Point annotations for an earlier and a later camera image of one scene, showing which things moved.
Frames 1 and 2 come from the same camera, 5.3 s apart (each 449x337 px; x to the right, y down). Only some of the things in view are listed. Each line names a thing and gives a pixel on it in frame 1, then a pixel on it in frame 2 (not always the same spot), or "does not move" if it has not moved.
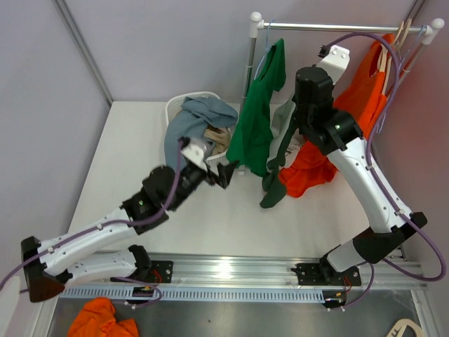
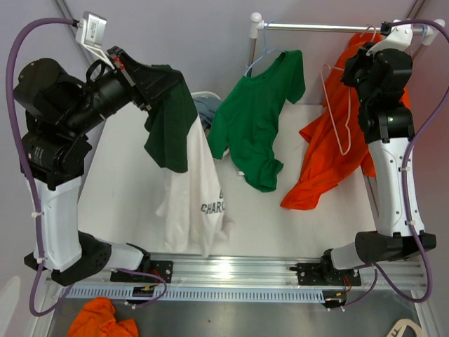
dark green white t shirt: x=284 y=148 to x=192 y=203
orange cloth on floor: x=97 y=319 does not move
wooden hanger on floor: x=400 y=327 does not move
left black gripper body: x=190 y=180 to x=114 y=88
